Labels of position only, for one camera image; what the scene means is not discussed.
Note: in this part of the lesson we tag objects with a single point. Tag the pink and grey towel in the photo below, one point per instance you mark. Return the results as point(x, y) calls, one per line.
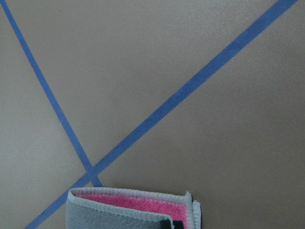
point(119, 208)

